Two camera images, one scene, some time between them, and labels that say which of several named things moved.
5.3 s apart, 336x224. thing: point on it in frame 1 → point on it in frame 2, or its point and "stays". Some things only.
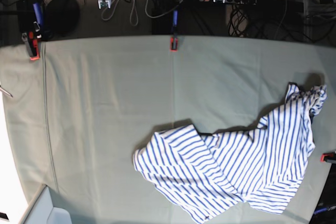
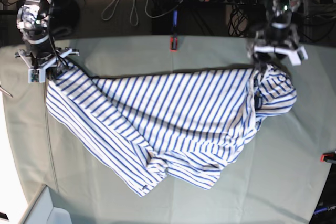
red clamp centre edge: x=171 y=44 stays
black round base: x=62 y=14 stays
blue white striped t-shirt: x=264 y=167 → x=180 y=127
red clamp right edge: x=326 y=156 stays
